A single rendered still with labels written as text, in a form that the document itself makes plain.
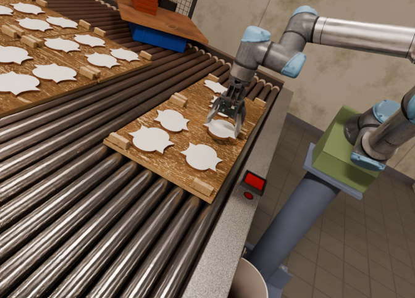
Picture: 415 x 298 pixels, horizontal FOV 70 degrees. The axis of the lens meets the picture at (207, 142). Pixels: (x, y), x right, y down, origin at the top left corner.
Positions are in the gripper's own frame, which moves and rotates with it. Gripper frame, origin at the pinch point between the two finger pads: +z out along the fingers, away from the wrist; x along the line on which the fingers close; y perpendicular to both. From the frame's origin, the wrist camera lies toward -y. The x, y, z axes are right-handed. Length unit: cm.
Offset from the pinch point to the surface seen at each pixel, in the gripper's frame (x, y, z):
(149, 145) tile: -14.9, 25.1, 1.9
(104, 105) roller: -38.8, 12.9, 4.0
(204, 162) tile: 1.4, 19.4, 2.9
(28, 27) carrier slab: -91, -7, -2
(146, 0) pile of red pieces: -77, -74, -17
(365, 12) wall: 63, -313, -48
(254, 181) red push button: 17.6, 12.7, 5.7
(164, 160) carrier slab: -8.6, 26.7, 3.3
